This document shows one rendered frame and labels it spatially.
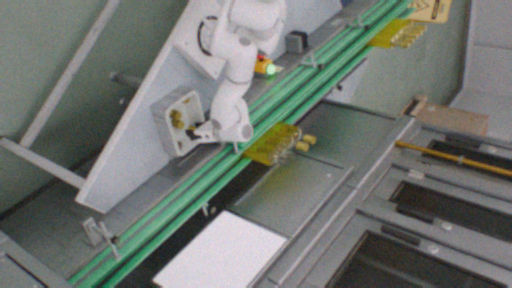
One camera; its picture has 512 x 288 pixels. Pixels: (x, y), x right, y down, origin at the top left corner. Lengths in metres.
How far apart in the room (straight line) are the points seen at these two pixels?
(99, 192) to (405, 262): 1.12
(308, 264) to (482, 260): 0.59
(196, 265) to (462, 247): 0.94
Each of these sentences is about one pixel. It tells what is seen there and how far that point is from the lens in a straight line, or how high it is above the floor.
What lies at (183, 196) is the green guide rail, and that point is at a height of 0.94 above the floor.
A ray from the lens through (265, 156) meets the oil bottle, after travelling 2.00.
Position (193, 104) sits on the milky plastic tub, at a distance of 1.95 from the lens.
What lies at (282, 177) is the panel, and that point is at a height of 1.08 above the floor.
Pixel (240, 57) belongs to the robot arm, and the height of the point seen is 1.23.
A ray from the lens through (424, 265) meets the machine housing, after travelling 1.82.
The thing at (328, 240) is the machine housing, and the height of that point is 1.43.
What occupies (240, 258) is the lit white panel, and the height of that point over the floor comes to 1.21.
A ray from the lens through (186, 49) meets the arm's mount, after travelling 1.88.
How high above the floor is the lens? 2.14
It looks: 35 degrees down
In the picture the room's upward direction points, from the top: 108 degrees clockwise
